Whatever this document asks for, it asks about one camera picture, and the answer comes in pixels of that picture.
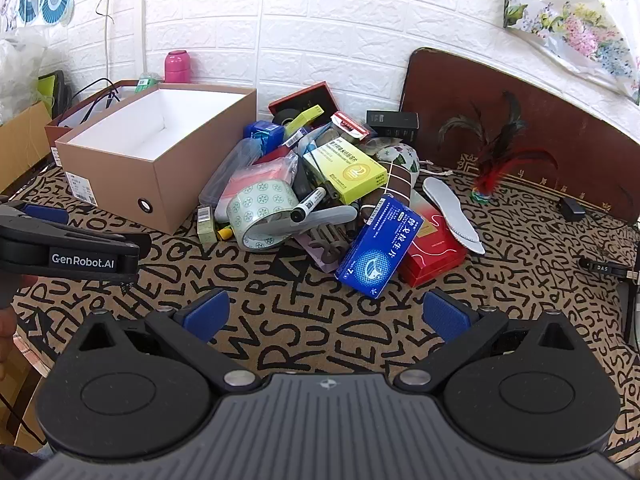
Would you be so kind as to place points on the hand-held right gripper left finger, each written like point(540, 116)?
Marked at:
point(207, 311)

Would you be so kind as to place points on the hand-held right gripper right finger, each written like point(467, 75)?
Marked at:
point(445, 312)

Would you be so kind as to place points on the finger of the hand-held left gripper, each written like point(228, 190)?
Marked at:
point(46, 213)

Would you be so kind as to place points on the brown cardboard box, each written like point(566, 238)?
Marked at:
point(200, 160)

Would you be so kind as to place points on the person's left hand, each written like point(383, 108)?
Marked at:
point(5, 340)

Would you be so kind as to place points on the red flat box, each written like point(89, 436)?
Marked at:
point(435, 255)

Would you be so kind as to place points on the plain cardboard carton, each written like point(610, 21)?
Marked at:
point(22, 145)

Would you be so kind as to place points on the blue medicine box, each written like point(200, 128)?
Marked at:
point(380, 247)

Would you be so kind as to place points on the letter printed blanket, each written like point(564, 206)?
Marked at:
point(300, 320)

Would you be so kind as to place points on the brown paper bag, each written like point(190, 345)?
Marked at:
point(75, 115)

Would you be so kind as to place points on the grey shoe insole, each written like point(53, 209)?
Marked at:
point(450, 207)

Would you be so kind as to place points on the green patterned tape roll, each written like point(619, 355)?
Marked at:
point(260, 200)

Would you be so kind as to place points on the green bag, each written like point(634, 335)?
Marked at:
point(50, 90)

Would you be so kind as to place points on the brown striped cloth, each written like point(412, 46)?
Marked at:
point(395, 182)

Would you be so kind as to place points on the white plastic bag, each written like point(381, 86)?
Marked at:
point(17, 75)

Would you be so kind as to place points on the black marker pen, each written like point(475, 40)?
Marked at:
point(309, 203)

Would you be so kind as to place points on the red box in plastic bag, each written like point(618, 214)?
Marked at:
point(265, 170)

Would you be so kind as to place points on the feather shuttlecock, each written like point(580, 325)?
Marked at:
point(495, 165)

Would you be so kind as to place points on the white green printed pouch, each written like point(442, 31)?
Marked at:
point(400, 156)

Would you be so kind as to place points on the black power adapter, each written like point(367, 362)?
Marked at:
point(571, 208)

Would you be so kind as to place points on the green bottle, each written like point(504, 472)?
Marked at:
point(147, 81)

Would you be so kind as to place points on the yellow green medicine box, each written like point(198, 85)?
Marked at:
point(350, 175)

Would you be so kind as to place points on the black tripod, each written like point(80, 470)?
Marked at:
point(625, 280)

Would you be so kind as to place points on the blue small box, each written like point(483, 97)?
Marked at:
point(262, 135)

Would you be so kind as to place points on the black rectangular box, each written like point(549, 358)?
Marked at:
point(395, 126)

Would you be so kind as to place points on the pink bottle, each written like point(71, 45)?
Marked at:
point(177, 66)

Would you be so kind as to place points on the black tape roll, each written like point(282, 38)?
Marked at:
point(286, 117)

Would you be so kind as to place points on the red white packet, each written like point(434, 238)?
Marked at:
point(350, 125)

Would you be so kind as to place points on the small yellow green box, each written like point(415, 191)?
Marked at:
point(306, 117)

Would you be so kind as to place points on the dark red box lid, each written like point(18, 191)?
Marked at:
point(305, 95)

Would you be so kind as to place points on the floral plastic bag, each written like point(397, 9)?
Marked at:
point(575, 15)

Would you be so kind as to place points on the white wall pipe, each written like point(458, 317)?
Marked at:
point(145, 15)

